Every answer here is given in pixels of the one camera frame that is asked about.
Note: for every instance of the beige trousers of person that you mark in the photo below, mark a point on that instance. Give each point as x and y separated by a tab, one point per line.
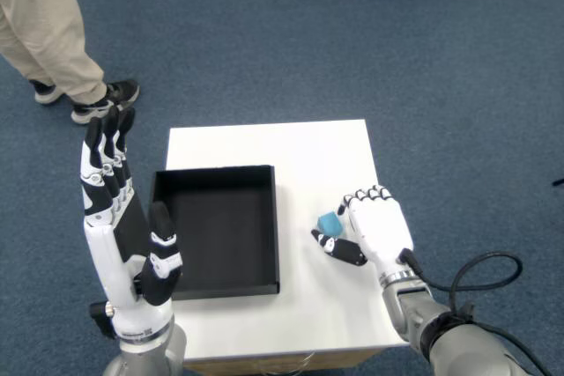
39	19

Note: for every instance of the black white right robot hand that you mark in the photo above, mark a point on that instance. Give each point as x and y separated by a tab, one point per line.
381	230

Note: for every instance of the small blue cube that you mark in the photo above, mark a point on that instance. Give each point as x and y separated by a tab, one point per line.
329	223

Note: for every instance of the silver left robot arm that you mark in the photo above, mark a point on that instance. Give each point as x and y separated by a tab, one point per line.
145	354

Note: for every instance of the white table with wooden sides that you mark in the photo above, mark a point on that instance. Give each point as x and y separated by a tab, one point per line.
308	305

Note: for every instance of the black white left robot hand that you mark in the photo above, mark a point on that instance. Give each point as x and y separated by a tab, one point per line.
103	252

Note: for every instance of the black white sneaker with swoosh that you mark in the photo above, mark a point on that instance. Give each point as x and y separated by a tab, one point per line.
119	92

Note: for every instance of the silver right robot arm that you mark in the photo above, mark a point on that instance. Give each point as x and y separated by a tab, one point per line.
410	310

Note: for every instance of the black left wrist connector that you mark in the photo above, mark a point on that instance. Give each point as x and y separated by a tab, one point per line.
100	319

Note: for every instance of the black open box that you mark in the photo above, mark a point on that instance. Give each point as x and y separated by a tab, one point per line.
220	235

